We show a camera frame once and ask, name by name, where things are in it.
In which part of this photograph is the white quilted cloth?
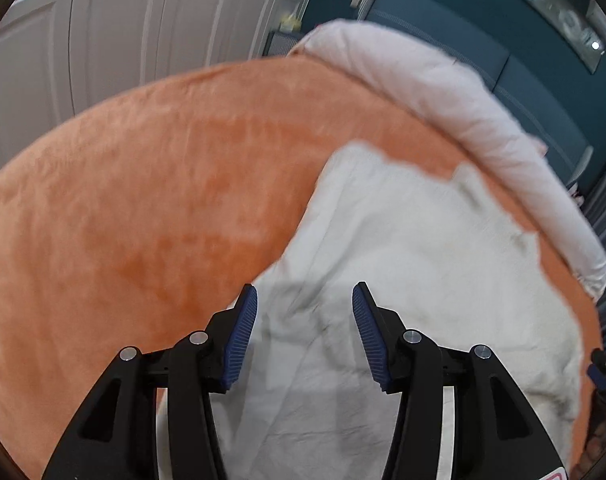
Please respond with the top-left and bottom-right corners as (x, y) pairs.
(155, 142), (584, 480)

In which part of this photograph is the glossy wall decor strip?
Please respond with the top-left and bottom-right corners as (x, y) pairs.
(466, 0), (606, 76)

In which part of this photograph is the dark nightstand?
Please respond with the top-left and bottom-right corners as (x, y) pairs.
(263, 30), (306, 58)

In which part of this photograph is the white panelled wardrobe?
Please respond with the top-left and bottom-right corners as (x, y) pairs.
(0, 0), (329, 181)

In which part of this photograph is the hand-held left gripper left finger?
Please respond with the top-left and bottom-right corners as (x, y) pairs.
(42, 284), (259, 480)

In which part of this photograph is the pale pink rolled duvet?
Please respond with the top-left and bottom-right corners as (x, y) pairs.
(288, 18), (606, 301)

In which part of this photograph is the teal padded headboard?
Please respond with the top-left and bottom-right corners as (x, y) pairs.
(355, 0), (596, 196)

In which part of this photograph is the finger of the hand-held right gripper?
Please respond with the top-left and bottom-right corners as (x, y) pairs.
(586, 347), (606, 396)

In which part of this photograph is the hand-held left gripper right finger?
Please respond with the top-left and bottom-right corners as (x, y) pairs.
(352, 281), (566, 480)

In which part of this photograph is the orange plush bed blanket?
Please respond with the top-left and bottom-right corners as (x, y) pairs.
(0, 55), (604, 480)

